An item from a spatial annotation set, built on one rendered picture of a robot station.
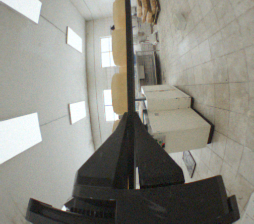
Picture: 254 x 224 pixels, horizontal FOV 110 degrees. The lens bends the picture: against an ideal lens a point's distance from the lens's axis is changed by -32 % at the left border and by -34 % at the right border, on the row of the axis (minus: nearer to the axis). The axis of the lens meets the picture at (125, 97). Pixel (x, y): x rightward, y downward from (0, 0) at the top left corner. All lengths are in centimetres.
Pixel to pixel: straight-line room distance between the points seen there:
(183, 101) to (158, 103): 42
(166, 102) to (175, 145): 77
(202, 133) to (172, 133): 42
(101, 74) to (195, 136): 462
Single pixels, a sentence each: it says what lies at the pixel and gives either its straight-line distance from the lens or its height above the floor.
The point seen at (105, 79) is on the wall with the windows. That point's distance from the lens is 553.
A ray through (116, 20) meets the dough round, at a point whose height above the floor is 104.
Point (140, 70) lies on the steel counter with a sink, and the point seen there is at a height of 76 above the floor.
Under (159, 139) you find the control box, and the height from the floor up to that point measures 77.
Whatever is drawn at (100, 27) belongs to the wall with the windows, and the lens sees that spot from 624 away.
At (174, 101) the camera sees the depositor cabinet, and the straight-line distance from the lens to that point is 220.
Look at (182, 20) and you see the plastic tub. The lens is 254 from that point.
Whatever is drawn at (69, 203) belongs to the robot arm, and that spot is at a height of 137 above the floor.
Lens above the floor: 102
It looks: 4 degrees up
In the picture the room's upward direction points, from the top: 94 degrees counter-clockwise
